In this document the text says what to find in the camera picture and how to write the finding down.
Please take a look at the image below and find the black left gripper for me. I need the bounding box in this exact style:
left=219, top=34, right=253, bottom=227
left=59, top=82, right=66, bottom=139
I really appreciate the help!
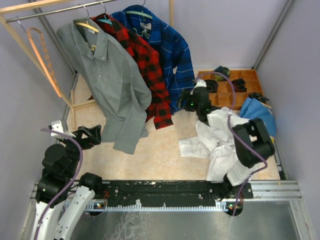
left=58, top=124, right=102, bottom=176

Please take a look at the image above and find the white shirt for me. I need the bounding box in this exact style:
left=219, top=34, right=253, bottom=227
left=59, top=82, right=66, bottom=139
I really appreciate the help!
left=178, top=107, right=249, bottom=182

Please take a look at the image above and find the grey button shirt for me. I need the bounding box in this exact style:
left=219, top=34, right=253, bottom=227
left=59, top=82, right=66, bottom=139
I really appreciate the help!
left=56, top=18, right=152, bottom=155

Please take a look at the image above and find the yellow hanger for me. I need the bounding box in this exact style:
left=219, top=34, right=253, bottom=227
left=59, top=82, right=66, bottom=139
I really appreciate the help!
left=75, top=4, right=99, bottom=34

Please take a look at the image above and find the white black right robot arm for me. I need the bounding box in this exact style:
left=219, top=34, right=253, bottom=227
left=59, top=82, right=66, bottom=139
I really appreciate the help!
left=177, top=86, right=275, bottom=198

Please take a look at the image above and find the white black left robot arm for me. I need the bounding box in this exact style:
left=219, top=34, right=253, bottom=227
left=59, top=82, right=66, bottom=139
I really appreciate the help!
left=30, top=120, right=104, bottom=240

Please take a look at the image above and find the red black plaid shirt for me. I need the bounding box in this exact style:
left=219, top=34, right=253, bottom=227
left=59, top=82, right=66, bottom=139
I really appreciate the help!
left=91, top=14, right=173, bottom=130

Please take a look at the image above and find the blue plaid shirt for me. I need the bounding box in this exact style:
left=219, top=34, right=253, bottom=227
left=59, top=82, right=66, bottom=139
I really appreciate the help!
left=111, top=5, right=195, bottom=114

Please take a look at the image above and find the mint hanger in blue shirt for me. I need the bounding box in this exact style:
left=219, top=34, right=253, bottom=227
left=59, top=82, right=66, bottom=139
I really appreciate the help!
left=125, top=10, right=153, bottom=39

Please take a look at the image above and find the teal hanger in red shirt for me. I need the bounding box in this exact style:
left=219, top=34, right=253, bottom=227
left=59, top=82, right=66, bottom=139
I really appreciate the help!
left=97, top=0, right=113, bottom=26

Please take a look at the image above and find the orange hanger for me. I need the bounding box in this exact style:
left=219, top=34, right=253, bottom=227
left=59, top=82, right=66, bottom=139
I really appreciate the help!
left=26, top=27, right=62, bottom=98

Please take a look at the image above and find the wooden compartment tray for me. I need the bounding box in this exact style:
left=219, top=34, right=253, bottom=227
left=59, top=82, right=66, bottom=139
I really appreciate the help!
left=197, top=69, right=264, bottom=110

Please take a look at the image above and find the rolled green blue tie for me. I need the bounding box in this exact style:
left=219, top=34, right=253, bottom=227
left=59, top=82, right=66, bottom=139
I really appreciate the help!
left=214, top=66, right=231, bottom=82

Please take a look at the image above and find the rolled black orange tie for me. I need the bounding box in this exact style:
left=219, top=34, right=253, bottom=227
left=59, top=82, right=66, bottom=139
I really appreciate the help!
left=232, top=78, right=247, bottom=93

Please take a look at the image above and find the light blue pikachu cloth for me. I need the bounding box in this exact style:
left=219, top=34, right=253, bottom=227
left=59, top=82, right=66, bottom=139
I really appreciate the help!
left=239, top=97, right=277, bottom=138

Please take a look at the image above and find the rolled dark tie by cloth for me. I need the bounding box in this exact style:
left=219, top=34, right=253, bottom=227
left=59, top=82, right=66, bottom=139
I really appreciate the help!
left=248, top=92, right=270, bottom=104

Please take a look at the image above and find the wooden clothes rack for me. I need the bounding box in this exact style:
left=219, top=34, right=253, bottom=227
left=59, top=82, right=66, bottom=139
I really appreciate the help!
left=0, top=0, right=175, bottom=130

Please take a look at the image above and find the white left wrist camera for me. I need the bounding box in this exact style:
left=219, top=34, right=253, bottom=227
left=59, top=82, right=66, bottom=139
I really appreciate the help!
left=50, top=120, right=75, bottom=137

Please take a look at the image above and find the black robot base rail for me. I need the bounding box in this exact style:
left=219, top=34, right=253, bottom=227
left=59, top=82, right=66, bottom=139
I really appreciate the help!
left=74, top=179, right=254, bottom=208

